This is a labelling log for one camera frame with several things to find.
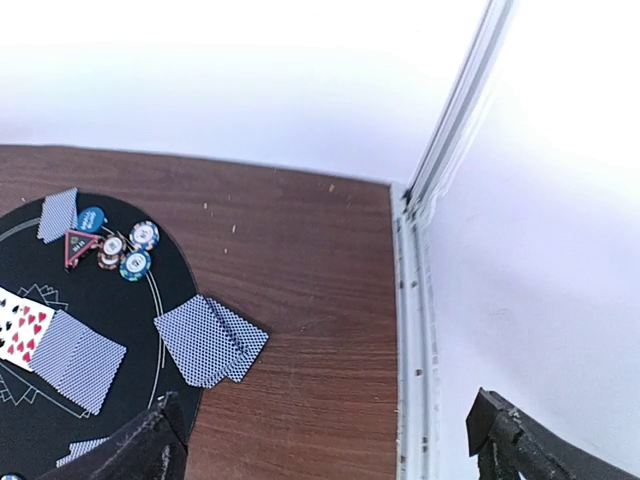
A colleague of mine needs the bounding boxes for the face up hearts card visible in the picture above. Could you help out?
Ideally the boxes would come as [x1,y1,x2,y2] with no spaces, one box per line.
[1,299,54,372]

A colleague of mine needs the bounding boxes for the right aluminium frame post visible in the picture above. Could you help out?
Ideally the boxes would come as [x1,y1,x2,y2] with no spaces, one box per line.
[390,1,518,479]

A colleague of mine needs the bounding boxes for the blue white chip top mat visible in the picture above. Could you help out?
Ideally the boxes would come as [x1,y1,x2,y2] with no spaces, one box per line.
[129,220,160,251]

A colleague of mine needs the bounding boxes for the round black poker mat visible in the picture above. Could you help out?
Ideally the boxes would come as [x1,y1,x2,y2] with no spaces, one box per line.
[1,200,202,479]

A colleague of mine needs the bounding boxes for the face down board card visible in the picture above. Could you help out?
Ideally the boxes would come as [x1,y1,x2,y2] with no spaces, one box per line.
[29,310,89,388]
[56,330,127,415]

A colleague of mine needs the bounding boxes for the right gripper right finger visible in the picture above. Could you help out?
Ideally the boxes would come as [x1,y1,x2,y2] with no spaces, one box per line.
[466,388,635,480]

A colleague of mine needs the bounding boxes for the face down cards top mat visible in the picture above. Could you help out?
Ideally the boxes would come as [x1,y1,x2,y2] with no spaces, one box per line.
[37,188,78,244]

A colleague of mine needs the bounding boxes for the blue small blind button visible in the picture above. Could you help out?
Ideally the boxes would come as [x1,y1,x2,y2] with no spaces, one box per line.
[76,206,108,234]

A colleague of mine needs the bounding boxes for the green blue chip top mat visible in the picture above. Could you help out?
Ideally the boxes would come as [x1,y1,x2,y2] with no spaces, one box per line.
[119,250,152,282]

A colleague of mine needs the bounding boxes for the face up spades card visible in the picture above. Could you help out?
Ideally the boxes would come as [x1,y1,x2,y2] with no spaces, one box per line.
[0,288,25,348]

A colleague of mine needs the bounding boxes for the blue backed card deck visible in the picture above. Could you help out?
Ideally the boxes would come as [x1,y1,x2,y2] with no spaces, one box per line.
[154,294,269,388]

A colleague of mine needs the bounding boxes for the face down cards mat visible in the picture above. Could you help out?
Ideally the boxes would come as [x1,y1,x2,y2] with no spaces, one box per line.
[37,188,78,244]
[56,437,108,468]

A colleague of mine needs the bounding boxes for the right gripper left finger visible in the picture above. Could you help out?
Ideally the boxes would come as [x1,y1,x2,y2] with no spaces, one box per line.
[41,392,188,480]

